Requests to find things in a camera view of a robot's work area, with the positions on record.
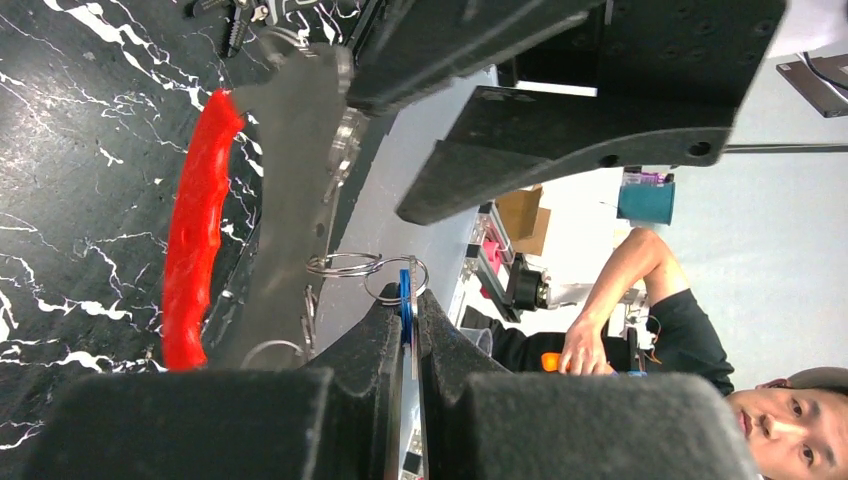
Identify teal cup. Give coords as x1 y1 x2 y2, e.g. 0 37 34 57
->
617 183 676 225

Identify metal plate with red handle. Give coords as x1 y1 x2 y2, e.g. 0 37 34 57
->
162 28 367 372

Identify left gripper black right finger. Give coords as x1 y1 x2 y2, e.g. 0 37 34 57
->
416 292 758 479

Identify cardboard box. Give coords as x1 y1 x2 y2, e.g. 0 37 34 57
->
495 184 551 257

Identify black handled pliers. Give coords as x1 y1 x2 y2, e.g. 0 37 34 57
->
190 0 278 58

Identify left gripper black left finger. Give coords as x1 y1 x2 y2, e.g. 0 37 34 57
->
21 304 402 479

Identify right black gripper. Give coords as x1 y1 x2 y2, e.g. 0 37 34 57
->
396 0 787 225

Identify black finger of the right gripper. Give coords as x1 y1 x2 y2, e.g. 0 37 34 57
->
347 0 600 116

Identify silver keyring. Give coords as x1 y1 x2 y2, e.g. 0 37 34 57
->
362 255 431 307
306 252 383 278

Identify person in black shirt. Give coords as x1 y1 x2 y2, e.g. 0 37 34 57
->
461 228 847 479

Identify blue key tag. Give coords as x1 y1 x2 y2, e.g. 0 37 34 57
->
398 267 413 346

